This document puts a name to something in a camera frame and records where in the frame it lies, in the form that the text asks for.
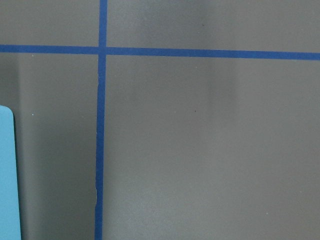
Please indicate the light blue plastic bin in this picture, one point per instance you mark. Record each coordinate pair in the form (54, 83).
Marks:
(10, 228)

